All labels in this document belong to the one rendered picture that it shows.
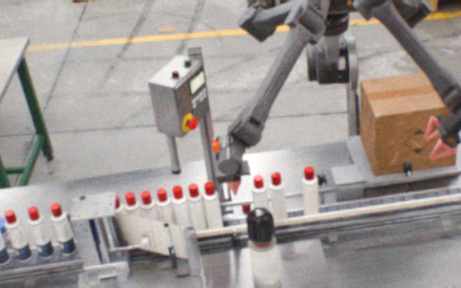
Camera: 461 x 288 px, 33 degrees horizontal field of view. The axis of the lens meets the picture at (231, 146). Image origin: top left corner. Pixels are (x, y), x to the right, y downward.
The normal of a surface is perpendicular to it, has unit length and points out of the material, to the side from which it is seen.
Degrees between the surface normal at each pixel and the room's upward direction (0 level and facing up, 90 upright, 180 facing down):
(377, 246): 0
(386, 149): 90
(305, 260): 0
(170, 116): 90
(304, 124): 0
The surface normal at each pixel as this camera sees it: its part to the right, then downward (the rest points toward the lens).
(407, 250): -0.10, -0.80
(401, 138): 0.08, 0.59
